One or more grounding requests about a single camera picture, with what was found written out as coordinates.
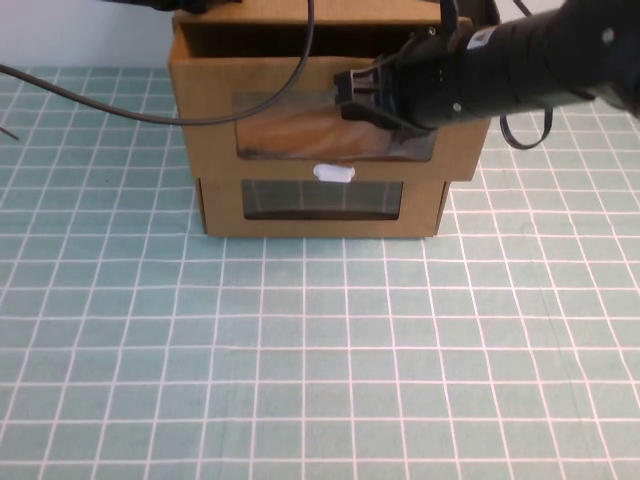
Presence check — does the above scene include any white plastic drawer handle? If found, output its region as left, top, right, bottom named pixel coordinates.
left=312, top=162, right=357, bottom=183

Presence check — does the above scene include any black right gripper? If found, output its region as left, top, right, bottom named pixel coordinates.
left=333, top=24, right=474, bottom=137

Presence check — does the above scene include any cardboard drawer with window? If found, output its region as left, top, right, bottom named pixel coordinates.
left=202, top=177, right=444, bottom=237
left=167, top=49, right=492, bottom=184

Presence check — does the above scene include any looped black cable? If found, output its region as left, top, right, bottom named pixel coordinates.
left=499, top=107, right=554, bottom=150

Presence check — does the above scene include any short black cable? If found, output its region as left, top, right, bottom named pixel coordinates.
left=438, top=0, right=460, bottom=51

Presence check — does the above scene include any long black cable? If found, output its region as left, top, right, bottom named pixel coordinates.
left=0, top=0, right=317, bottom=125

